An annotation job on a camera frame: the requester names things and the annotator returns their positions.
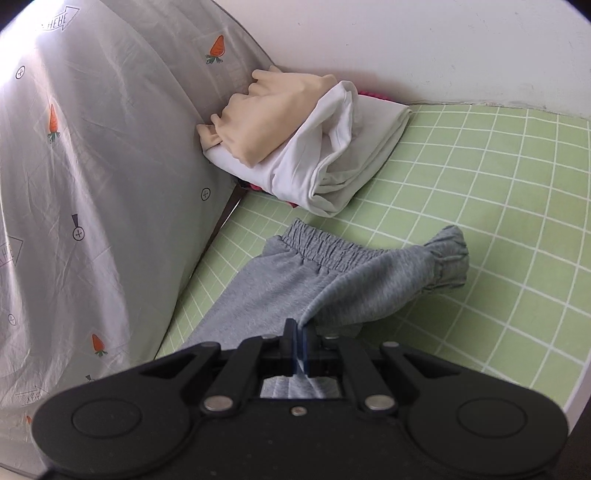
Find beige folded garment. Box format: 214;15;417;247
197;67;338;169

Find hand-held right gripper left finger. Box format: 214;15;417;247
130;318;300;414

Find grey carrot print quilt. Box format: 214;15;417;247
0;0;278;464

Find pink garment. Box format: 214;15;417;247
238;88;393;208

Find green checked bed sheet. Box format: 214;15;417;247
154;103;591;411

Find white folded garment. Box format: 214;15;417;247
205;80;413;217

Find grey sweatpants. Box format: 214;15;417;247
178;219;470;400

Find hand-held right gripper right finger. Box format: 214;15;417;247
298;323;455;414

